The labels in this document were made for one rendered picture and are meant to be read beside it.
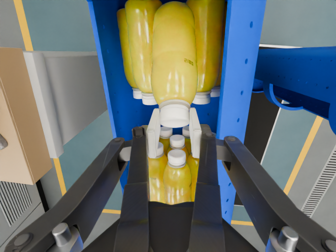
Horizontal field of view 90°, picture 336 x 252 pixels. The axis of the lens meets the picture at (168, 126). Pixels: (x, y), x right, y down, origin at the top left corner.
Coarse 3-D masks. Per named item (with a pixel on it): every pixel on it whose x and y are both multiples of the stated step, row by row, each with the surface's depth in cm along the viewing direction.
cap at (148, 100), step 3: (144, 96) 34; (147, 96) 34; (150, 96) 34; (153, 96) 34; (144, 99) 34; (147, 99) 34; (150, 99) 34; (153, 99) 34; (144, 102) 35; (147, 102) 34; (150, 102) 34; (153, 102) 34
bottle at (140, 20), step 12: (132, 0) 26; (144, 0) 26; (156, 0) 27; (132, 12) 27; (144, 12) 27; (132, 24) 28; (144, 24) 28; (132, 36) 29; (144, 36) 28; (132, 48) 30; (144, 48) 29; (132, 60) 31; (144, 60) 30; (132, 72) 32; (144, 72) 30; (144, 84) 32
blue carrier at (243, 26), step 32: (96, 0) 29; (160, 0) 40; (256, 0) 20; (96, 32) 29; (256, 32) 22; (224, 64) 21; (128, 96) 42; (224, 96) 22; (128, 128) 44; (224, 128) 25; (224, 192) 31
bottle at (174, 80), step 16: (160, 16) 24; (176, 16) 23; (192, 16) 25; (160, 32) 23; (176, 32) 22; (192, 32) 24; (160, 48) 22; (176, 48) 21; (192, 48) 23; (160, 64) 21; (176, 64) 20; (192, 64) 22; (160, 80) 21; (176, 80) 20; (192, 80) 21; (160, 96) 21; (176, 96) 20; (192, 96) 22
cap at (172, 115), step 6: (162, 108) 21; (168, 108) 20; (174, 108) 20; (180, 108) 20; (186, 108) 21; (162, 114) 21; (168, 114) 20; (174, 114) 20; (180, 114) 20; (186, 114) 20; (162, 120) 21; (168, 120) 21; (174, 120) 21; (180, 120) 21; (186, 120) 21; (168, 126) 23; (174, 126) 23; (180, 126) 23
